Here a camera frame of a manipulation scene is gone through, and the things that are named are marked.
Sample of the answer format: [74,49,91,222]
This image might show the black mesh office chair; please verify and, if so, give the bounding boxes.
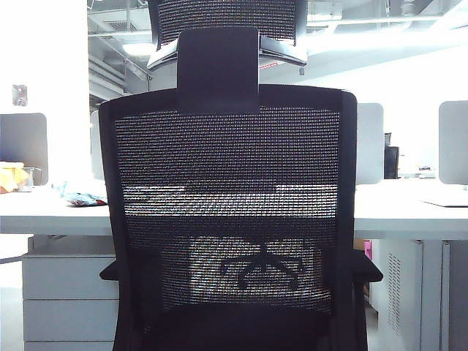
[98,0,384,351]

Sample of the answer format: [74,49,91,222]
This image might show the black star chair base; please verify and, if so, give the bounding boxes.
[221,239,305,290]

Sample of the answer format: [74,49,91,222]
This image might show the grey desk partition screen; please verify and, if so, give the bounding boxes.
[356,102,385,184]
[0,112,48,186]
[438,100,468,186]
[90,109,107,181]

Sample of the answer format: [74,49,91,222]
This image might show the colourful snack bag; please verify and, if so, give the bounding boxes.
[54,181,109,208]

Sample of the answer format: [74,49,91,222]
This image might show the white office desk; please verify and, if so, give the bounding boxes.
[0,181,468,241]

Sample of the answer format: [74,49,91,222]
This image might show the white perforated desk panel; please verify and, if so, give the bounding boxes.
[369,239,425,344]

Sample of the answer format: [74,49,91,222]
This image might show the clear glass mug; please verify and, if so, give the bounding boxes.
[23,166,43,191]

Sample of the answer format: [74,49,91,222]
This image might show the grey drawer cabinet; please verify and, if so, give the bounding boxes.
[21,233,120,351]

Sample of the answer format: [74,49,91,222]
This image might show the yellow crumpled bag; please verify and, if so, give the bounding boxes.
[0,161,30,194]

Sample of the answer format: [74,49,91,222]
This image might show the small wall poster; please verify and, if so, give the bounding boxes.
[11,83,29,107]

